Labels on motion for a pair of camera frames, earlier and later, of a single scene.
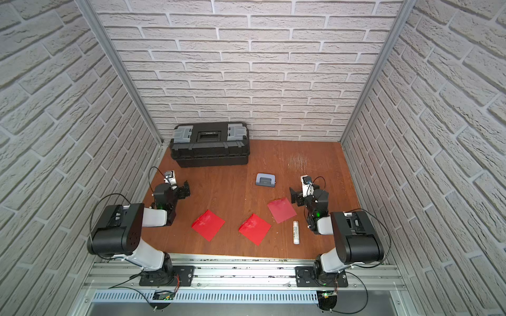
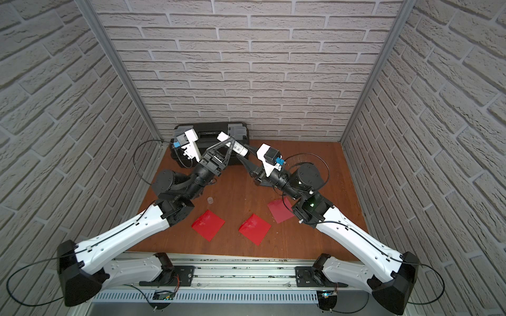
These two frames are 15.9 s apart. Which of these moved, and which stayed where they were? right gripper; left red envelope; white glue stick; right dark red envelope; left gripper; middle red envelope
Moved: white glue stick; right gripper; left gripper
Stayed: left red envelope; right dark red envelope; middle red envelope
